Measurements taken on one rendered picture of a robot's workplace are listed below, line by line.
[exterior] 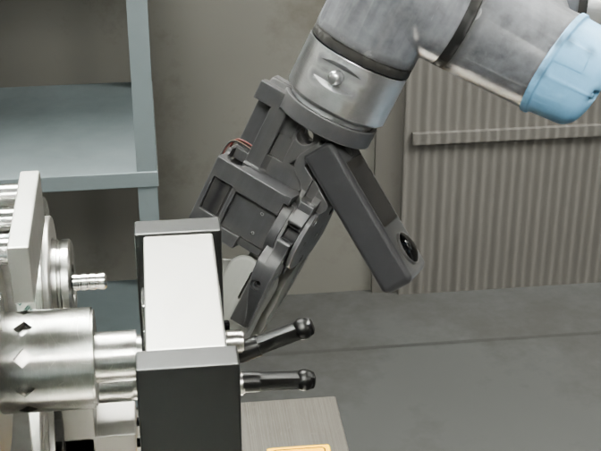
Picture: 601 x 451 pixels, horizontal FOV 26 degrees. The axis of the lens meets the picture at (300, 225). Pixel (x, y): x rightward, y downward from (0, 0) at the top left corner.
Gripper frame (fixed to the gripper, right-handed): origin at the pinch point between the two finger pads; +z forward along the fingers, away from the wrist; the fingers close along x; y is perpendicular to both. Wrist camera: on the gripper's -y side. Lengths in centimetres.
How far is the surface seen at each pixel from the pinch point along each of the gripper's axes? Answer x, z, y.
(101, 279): -4.4, 3.0, 13.6
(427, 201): -244, 50, 16
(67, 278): -2.5, 3.6, 15.6
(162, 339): 31.1, -13.3, -1.7
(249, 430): -44, 29, 2
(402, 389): -205, 83, -4
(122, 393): -4.5, 10.9, 7.9
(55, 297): -1.9, 5.3, 15.6
